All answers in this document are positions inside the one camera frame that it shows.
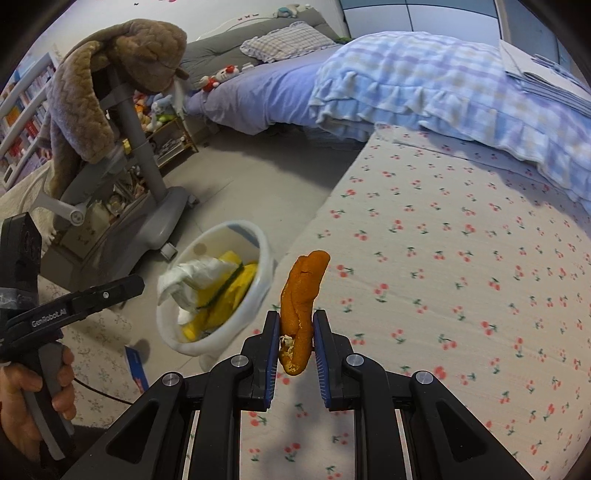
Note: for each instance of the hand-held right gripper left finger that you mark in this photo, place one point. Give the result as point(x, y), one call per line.
point(272, 360)

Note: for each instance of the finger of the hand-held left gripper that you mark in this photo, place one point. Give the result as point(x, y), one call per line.
point(111, 295)

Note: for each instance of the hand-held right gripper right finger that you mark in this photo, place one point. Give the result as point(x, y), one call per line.
point(321, 360)

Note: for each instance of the white plastic bin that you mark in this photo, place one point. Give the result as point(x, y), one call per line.
point(251, 300)

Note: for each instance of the orange peel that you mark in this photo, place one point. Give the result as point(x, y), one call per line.
point(300, 295)

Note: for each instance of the yellow plastic bag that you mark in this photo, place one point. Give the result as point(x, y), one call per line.
point(231, 300)

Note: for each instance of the white tissue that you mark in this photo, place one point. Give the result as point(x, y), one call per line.
point(194, 277)

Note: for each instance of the person's left hand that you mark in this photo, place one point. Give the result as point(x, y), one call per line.
point(14, 401)

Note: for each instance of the floral rug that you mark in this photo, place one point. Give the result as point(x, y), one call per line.
point(101, 332)

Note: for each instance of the grey rolling chair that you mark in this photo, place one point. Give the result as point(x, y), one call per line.
point(157, 221)

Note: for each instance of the green flat packet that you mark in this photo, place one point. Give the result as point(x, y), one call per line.
point(226, 284)

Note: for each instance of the wooden toy shelf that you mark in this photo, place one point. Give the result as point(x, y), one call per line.
point(178, 143)

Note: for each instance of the colourful plush toy pile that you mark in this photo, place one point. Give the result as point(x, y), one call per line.
point(154, 113)

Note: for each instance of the row of colourful books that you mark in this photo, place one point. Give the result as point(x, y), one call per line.
point(27, 124)

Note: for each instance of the white bookshelf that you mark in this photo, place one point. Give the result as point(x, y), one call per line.
point(23, 115)

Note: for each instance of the red white plush toy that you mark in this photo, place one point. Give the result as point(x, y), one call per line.
point(217, 78)

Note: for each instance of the purple bed sheet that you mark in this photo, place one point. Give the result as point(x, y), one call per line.
point(268, 97)

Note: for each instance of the grey padded headboard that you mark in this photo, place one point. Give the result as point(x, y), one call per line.
point(217, 55)

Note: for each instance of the checked pillow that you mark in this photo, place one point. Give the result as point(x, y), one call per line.
point(286, 44)

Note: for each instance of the blue checked ruffled blanket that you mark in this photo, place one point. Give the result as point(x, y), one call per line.
point(438, 74)

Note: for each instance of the pale plush toy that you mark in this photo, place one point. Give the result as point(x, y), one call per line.
point(291, 10)

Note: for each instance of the pale blue wardrobe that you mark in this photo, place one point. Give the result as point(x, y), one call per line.
point(415, 18)

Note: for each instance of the folded striped cloth stack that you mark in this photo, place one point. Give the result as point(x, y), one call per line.
point(554, 87)

